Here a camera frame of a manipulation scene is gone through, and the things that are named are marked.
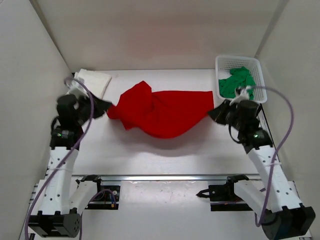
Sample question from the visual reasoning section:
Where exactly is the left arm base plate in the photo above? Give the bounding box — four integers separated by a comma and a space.
80, 175, 121, 210

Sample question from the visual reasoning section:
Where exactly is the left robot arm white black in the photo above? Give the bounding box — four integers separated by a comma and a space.
24, 93, 113, 239

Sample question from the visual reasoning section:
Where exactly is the green t shirt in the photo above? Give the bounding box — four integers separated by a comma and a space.
218, 66, 256, 99

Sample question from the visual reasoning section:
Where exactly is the red t shirt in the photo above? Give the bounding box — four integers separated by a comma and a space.
107, 81, 214, 139

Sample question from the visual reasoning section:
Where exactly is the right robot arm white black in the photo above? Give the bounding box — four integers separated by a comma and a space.
208, 100, 316, 240

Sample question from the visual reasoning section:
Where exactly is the aluminium table rail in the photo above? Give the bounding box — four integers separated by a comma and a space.
72, 174, 263, 183

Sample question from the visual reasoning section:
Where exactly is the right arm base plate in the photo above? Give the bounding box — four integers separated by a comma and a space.
196, 174, 252, 212

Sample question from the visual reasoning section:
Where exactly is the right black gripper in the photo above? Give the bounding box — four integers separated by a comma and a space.
208, 99, 245, 131

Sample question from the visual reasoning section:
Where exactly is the white plastic basket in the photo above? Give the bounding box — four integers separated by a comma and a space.
215, 55, 267, 104

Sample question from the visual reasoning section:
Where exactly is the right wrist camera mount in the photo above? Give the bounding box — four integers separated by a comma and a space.
229, 86, 253, 106

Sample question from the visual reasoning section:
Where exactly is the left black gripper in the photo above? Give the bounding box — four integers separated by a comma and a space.
74, 91, 112, 126

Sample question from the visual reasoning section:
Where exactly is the white t shirt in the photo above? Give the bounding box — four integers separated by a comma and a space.
74, 68, 112, 99

